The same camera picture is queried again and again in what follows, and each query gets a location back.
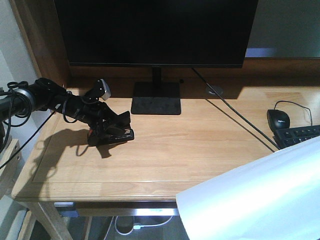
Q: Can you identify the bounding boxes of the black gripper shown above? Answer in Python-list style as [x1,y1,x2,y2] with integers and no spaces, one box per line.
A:
[51,94,131,147]

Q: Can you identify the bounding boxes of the black stapler orange button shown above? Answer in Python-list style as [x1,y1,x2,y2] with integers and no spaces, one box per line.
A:
[96,126,135,145]

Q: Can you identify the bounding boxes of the white paper stack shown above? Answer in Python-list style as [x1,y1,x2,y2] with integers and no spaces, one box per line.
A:
[176,137,320,240]

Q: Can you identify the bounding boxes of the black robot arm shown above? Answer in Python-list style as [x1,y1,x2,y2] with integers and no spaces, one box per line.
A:
[0,77,135,147]

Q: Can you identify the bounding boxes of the wooden desk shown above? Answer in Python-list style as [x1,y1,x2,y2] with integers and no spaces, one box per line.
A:
[9,0,320,240]

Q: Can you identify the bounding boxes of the black computer monitor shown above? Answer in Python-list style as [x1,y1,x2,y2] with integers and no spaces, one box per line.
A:
[54,0,258,115]

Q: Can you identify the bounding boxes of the black computer mouse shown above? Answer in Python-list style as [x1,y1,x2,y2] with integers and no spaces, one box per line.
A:
[266,109,290,132]

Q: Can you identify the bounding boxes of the black keyboard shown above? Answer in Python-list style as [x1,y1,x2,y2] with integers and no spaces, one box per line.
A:
[273,125,320,149]

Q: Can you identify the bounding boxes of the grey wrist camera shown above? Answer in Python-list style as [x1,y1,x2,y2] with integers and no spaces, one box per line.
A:
[97,78,112,101]

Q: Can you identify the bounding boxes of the white cable under desk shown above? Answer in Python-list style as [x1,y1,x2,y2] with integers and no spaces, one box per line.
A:
[103,214,175,240]

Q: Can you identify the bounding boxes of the black monitor cable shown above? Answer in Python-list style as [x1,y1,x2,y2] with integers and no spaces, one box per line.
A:
[191,67,280,152]

